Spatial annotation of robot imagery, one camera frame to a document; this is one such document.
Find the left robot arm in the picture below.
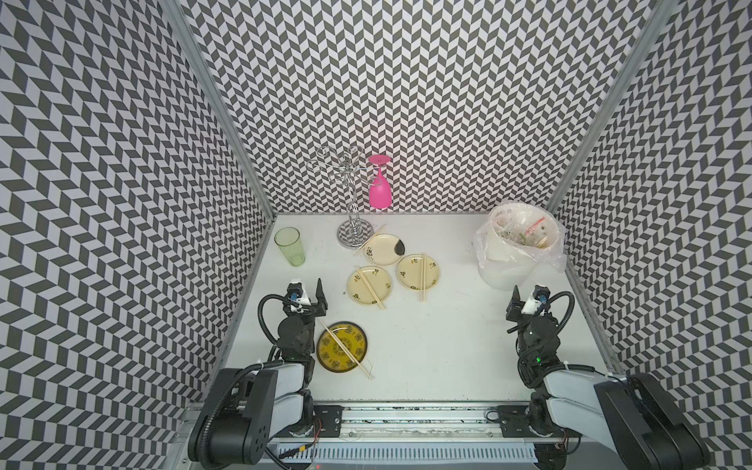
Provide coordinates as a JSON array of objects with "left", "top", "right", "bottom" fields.
[{"left": 187, "top": 280, "right": 328, "bottom": 469}]

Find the cream plate right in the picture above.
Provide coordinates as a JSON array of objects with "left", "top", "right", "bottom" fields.
[{"left": 397, "top": 254, "right": 441, "bottom": 292}]

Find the chopsticks green label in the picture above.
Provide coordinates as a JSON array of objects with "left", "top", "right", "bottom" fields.
[{"left": 316, "top": 316, "right": 375, "bottom": 381}]

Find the green transparent plastic cup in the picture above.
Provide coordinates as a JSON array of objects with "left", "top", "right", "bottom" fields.
[{"left": 274, "top": 227, "right": 306, "bottom": 268}]

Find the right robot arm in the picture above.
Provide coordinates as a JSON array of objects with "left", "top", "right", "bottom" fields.
[{"left": 505, "top": 285, "right": 711, "bottom": 469}]

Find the white trash bucket with bag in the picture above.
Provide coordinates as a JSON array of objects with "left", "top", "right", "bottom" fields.
[{"left": 473, "top": 201, "right": 567, "bottom": 291}]

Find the pink plastic wine glass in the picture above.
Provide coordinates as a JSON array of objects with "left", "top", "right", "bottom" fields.
[{"left": 368, "top": 155, "right": 393, "bottom": 210}]

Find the metal glass holder stand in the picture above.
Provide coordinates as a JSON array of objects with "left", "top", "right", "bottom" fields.
[{"left": 307, "top": 145, "right": 375, "bottom": 250}]

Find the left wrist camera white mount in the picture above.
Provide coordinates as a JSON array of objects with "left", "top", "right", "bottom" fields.
[{"left": 285, "top": 279, "right": 311, "bottom": 313}]

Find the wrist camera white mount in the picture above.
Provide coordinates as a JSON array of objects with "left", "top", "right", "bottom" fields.
[
  {"left": 522, "top": 285, "right": 551, "bottom": 315},
  {"left": 285, "top": 279, "right": 311, "bottom": 313}
]

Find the cream plate front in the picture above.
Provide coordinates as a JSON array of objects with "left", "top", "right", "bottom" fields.
[{"left": 346, "top": 266, "right": 393, "bottom": 306}]

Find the cream plate with black spot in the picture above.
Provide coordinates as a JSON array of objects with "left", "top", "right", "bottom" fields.
[{"left": 364, "top": 233, "right": 405, "bottom": 266}]

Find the yellow green patterned plate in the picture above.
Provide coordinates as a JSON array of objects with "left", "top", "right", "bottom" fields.
[{"left": 315, "top": 321, "right": 369, "bottom": 374}]

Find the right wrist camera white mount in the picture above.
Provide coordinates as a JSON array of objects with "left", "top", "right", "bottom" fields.
[{"left": 522, "top": 285, "right": 551, "bottom": 315}]

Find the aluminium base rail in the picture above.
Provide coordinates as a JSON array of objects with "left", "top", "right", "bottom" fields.
[{"left": 256, "top": 401, "right": 624, "bottom": 469}]

